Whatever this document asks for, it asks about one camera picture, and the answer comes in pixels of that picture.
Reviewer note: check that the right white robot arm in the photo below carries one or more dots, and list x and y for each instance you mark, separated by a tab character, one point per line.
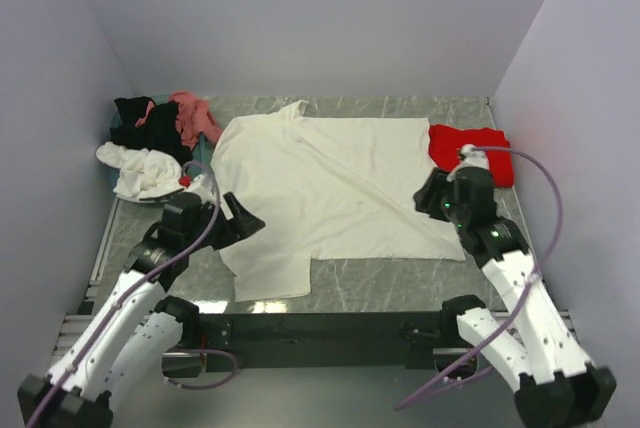
554	380

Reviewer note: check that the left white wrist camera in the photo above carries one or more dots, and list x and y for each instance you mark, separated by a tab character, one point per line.
201	185

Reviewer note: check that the cream white t-shirt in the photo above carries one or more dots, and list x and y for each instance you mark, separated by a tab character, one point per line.
326	189

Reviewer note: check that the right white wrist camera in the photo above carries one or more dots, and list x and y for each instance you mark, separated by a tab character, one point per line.
470	156

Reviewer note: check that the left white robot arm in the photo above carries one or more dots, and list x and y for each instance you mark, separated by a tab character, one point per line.
140	321

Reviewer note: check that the white t-shirt black trim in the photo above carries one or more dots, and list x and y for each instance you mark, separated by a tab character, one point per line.
143	175

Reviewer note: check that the aluminium frame rail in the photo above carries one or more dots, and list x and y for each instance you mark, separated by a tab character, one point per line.
73	325

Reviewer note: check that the pink t-shirt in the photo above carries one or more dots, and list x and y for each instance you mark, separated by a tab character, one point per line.
195	119

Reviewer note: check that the teal plastic basket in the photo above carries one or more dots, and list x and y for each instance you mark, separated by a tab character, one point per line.
201	153

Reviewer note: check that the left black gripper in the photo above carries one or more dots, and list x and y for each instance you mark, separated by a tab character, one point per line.
242	225

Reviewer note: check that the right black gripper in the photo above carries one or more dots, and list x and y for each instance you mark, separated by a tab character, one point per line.
435	183

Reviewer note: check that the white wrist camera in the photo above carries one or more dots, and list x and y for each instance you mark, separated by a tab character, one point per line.
470	156
201	185

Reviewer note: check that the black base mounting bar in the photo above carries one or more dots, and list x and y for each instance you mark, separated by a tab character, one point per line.
413	340

